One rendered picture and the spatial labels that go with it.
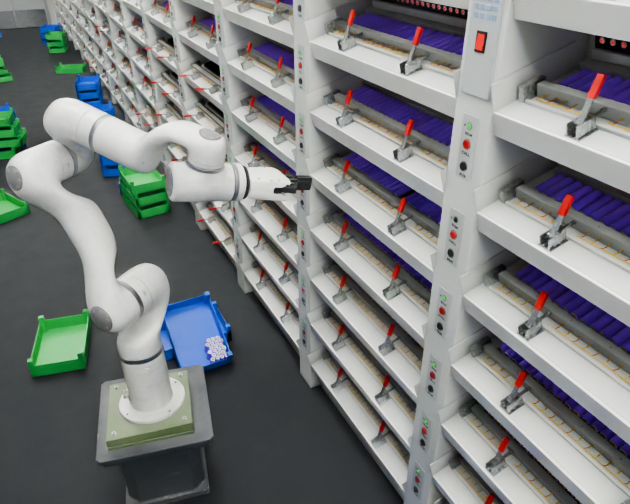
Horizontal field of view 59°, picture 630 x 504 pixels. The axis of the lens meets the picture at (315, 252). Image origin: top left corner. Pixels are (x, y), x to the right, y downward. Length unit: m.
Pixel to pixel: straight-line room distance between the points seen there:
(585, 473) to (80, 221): 1.22
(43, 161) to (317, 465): 1.24
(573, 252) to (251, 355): 1.60
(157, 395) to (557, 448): 1.05
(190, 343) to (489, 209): 1.54
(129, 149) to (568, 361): 0.96
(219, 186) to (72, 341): 1.53
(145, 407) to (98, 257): 0.48
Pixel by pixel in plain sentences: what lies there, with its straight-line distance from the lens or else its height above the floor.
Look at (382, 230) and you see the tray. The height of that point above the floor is 0.88.
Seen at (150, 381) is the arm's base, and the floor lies 0.44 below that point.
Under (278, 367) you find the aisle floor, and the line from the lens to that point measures 2.29.
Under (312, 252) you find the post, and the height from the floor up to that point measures 0.60.
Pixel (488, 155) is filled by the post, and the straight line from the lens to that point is 1.06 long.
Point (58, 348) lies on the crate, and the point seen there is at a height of 0.00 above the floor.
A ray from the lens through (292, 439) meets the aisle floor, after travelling 2.04.
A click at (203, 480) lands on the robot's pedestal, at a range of 1.94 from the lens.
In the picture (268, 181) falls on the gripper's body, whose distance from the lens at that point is 1.24.
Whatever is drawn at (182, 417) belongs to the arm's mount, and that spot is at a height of 0.33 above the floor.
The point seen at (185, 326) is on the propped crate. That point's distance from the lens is 2.38.
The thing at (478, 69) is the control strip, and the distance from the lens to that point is 1.04.
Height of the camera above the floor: 1.55
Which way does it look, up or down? 31 degrees down
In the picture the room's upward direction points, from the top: straight up
